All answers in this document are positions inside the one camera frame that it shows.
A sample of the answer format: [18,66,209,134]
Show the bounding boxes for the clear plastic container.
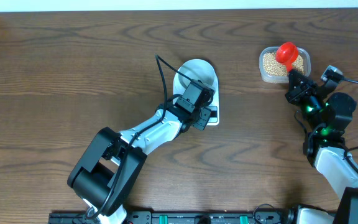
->
[259,47,311,84]

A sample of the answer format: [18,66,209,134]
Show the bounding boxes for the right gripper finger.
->
[288,70,297,95]
[296,70,311,89]

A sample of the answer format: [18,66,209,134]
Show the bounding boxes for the left black cable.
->
[85,54,204,220]

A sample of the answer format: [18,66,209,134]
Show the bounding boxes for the white digital kitchen scale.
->
[172,58,220,126]

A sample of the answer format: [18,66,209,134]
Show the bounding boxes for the red measuring scoop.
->
[275,42,299,72]

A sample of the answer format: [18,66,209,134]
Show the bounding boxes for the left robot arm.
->
[67,88,214,223]

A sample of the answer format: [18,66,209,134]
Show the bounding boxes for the light blue bowl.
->
[173,59,218,94]

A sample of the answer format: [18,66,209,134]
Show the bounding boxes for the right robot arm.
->
[285,66,358,223]

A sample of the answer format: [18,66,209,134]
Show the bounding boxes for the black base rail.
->
[47,207,296,224]

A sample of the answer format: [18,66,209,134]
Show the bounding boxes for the pile of soybeans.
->
[263,52,305,76]

